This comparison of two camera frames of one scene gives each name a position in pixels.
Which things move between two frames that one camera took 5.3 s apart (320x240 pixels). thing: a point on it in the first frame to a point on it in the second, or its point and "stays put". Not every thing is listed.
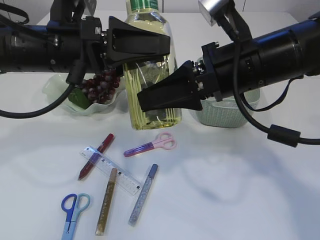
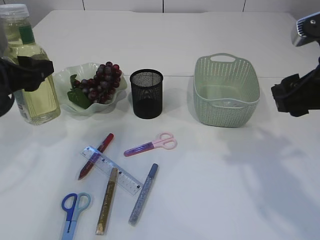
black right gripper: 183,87 to 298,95
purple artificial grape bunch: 100,88 stays put
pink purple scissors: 165,140 stays put
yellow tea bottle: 139,75 to 38,107
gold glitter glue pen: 105,211 stays put
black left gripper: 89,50 to 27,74
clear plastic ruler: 130,184 stays put
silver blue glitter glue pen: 143,195 stays put
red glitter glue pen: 93,161 stays put
